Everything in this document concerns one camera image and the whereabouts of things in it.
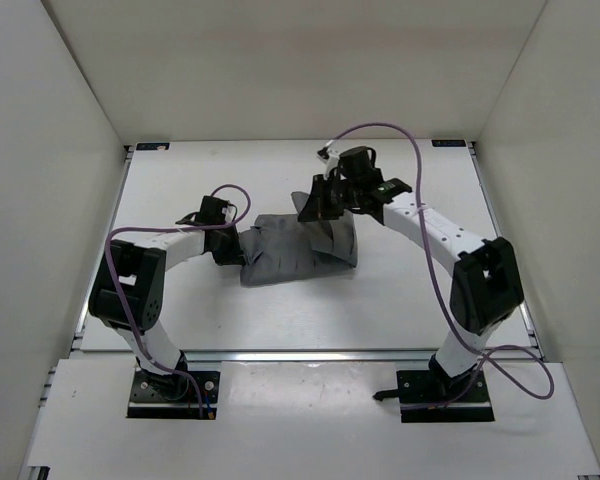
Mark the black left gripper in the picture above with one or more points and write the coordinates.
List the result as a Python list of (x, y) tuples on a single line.
[(235, 255)]

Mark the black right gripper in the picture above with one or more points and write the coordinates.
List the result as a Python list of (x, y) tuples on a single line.
[(316, 208)]

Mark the grey pleated skirt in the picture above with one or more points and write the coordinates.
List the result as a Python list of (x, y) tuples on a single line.
[(278, 248)]

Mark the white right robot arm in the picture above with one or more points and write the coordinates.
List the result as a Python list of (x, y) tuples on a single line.
[(485, 282)]

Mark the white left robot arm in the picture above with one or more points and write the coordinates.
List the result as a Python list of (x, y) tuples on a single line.
[(128, 292)]

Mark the blue left corner label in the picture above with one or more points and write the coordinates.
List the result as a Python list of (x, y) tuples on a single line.
[(152, 146)]

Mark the blue corner label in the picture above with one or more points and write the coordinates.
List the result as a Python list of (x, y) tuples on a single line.
[(152, 146), (448, 143)]

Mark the blue right corner label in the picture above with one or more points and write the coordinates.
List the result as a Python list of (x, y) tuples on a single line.
[(448, 143)]

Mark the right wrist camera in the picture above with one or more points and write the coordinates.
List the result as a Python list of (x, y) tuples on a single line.
[(357, 162)]

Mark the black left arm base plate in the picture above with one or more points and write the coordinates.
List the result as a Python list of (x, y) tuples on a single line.
[(172, 397)]

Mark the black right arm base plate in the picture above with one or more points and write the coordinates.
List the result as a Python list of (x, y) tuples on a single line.
[(423, 399)]

